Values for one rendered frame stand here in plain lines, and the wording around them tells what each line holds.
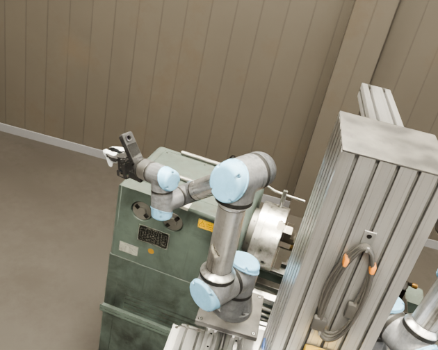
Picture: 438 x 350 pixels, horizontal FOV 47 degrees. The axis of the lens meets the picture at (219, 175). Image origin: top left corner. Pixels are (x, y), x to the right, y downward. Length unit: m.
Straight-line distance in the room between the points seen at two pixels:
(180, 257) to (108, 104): 2.70
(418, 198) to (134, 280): 1.65
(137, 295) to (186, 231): 0.50
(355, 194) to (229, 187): 0.39
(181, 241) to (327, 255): 1.14
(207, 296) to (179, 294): 0.85
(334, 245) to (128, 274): 1.47
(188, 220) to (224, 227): 0.72
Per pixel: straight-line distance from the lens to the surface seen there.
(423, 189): 1.17
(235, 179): 1.39
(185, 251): 2.30
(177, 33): 4.40
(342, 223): 1.20
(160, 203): 1.72
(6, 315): 3.41
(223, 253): 1.56
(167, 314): 2.58
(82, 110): 4.93
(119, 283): 2.58
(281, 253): 2.43
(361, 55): 4.18
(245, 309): 1.84
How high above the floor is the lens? 2.45
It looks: 29 degrees down
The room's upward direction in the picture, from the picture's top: 13 degrees clockwise
